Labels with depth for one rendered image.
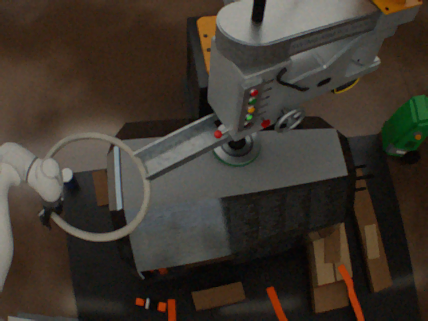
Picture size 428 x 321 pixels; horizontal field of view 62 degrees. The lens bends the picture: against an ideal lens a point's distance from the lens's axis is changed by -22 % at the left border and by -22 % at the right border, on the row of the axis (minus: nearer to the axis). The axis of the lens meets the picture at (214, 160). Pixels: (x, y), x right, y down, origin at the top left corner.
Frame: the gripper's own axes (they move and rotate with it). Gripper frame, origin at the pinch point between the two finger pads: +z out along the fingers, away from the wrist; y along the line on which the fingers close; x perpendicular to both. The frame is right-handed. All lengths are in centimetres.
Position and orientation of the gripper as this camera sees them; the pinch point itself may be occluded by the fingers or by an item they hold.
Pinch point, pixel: (51, 222)
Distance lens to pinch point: 169.5
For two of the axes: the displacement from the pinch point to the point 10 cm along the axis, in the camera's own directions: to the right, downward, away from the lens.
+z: -3.2, 5.5, 7.7
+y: 6.6, -4.6, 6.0
